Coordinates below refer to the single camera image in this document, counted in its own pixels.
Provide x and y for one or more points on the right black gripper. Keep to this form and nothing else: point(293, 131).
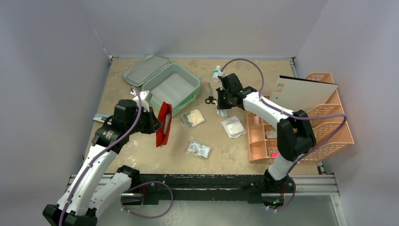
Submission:
point(222, 99)

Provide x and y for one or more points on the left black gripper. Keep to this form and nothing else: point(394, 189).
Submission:
point(153, 124)

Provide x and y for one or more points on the red first aid pouch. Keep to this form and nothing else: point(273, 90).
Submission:
point(160, 138)

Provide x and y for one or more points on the light blue patterned packet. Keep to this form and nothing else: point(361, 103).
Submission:
point(222, 113)

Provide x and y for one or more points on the grey green bandage strip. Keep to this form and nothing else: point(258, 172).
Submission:
point(167, 123)

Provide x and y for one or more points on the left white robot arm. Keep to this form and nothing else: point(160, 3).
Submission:
point(82, 204)

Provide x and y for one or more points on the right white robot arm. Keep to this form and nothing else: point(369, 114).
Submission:
point(295, 136)

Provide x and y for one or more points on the white plastic bottle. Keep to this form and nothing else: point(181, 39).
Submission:
point(213, 78)

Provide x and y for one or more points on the white gauze pad packet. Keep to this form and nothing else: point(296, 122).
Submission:
point(233, 127)

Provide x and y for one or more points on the beige gauze packet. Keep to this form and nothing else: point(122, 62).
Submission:
point(193, 118)

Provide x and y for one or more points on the mint green storage case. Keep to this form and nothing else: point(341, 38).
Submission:
point(167, 82)

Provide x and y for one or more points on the clear bag alcohol wipes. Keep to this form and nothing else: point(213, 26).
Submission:
point(198, 148)

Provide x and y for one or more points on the blue white plastic bag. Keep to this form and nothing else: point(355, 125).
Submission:
point(100, 118)

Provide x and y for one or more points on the black handled scissors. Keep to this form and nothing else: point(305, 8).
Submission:
point(210, 99)

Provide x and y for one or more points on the black metal base frame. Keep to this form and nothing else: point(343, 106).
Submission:
point(253, 189)

